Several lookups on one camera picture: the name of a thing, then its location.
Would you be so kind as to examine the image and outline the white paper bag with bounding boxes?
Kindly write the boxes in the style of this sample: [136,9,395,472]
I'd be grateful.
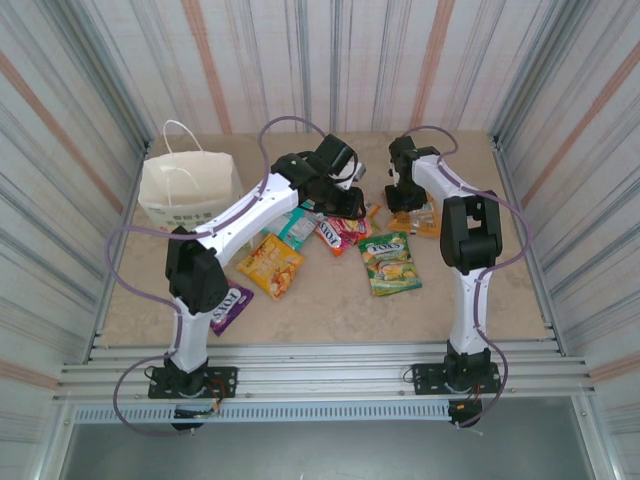
[138,119,246,234]

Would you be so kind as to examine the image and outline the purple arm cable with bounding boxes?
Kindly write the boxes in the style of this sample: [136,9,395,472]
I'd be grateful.
[399,124,534,431]
[104,115,332,437]

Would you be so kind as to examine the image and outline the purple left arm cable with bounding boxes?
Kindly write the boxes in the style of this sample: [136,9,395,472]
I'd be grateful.
[104,115,332,437]

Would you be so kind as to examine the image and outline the purple Fox's candy bag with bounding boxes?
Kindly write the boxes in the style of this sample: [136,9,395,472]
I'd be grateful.
[209,279,255,337]

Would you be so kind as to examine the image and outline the aluminium rail frame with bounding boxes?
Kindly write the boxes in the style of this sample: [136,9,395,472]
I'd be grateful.
[52,339,596,402]

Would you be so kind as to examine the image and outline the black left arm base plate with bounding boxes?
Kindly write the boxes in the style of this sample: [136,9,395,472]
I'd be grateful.
[148,366,239,400]

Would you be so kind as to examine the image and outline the green Fox's candy bag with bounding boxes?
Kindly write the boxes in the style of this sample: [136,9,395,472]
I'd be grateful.
[357,232,424,298]

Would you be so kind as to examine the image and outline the yellow chips bag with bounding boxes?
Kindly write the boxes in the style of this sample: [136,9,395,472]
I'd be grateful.
[235,233,306,301]

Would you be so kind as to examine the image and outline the orange clear snack packet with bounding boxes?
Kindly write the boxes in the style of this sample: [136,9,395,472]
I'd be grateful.
[385,197,444,239]

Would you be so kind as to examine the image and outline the slotted grey cable duct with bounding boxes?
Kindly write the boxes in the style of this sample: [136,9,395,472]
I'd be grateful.
[74,403,451,424]

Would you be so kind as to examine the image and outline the red Fox's candy bag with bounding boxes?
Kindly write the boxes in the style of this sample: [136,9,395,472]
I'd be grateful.
[314,199,382,258]

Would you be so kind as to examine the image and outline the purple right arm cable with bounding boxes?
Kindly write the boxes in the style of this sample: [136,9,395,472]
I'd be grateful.
[399,124,534,431]

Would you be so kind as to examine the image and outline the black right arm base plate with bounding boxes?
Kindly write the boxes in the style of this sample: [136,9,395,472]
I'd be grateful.
[410,362,501,396]

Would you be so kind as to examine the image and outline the teal snack packet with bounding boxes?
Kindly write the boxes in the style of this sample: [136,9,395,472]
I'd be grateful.
[262,207,321,253]

